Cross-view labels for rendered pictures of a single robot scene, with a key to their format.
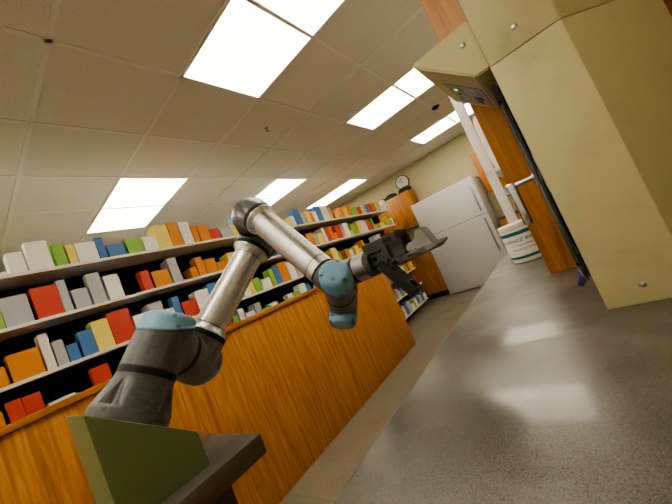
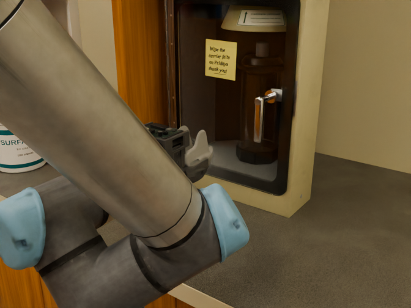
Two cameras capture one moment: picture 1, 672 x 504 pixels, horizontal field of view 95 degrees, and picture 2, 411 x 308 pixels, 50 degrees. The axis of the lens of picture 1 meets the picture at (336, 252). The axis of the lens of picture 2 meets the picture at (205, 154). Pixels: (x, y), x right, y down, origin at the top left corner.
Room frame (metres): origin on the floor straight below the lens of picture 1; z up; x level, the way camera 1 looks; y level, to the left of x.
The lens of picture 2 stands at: (0.73, 0.43, 1.41)
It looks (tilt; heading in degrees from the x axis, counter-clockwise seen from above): 22 degrees down; 269
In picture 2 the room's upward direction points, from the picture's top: straight up
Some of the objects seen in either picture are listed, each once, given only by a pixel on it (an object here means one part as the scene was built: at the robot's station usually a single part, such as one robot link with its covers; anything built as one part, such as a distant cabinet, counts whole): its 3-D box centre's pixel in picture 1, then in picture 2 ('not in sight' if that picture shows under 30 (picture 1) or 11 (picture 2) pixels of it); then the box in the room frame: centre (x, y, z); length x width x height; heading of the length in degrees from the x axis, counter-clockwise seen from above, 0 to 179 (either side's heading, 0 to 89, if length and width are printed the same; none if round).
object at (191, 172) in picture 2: (409, 255); (185, 172); (0.75, -0.16, 1.15); 0.09 x 0.05 x 0.02; 54
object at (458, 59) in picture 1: (467, 86); not in sight; (0.70, -0.43, 1.46); 0.32 x 0.12 x 0.10; 143
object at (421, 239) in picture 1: (423, 239); (200, 148); (0.73, -0.20, 1.17); 0.09 x 0.03 x 0.06; 54
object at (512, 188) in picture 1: (527, 198); (263, 116); (0.61, -0.39, 1.17); 0.05 x 0.03 x 0.10; 53
